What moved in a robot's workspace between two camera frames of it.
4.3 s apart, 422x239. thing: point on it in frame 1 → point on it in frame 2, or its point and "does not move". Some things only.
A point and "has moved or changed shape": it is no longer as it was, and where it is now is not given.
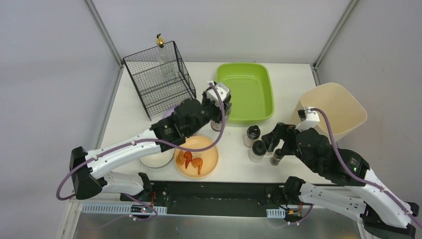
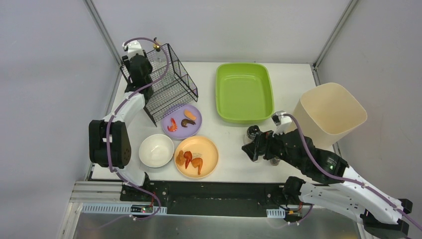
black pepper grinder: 278,154 does not move
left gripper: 214,109 → 139,62
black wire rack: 161,78 does not move
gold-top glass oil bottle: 164,59 has moved or changed shape
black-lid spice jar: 253,132 does not move
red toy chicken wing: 188,156 does not move
